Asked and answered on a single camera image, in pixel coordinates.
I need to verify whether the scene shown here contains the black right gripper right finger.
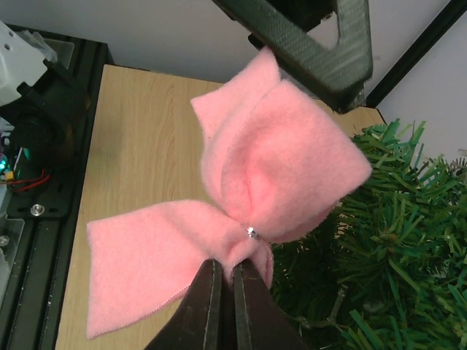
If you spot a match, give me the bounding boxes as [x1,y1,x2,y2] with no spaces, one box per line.
[233,261,306,350]

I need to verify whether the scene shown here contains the pink bow ornament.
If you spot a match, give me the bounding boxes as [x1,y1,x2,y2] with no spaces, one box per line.
[87,48,372,338]

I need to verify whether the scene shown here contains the black corner frame post right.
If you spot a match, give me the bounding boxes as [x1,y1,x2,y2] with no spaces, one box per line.
[366,0,466,108]

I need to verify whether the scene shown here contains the clear led string lights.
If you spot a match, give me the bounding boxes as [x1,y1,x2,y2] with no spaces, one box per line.
[299,155,466,332]

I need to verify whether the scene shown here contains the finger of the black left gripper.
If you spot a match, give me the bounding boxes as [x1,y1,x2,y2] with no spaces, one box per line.
[216,0,373,113]

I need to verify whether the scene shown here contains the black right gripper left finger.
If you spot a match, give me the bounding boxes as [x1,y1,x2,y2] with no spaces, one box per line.
[146,260,223,350]

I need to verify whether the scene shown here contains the small green christmas tree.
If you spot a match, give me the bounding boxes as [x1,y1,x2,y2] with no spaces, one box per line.
[272,121,466,349]

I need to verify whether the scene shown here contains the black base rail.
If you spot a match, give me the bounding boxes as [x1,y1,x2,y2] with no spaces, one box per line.
[1,31,105,349]

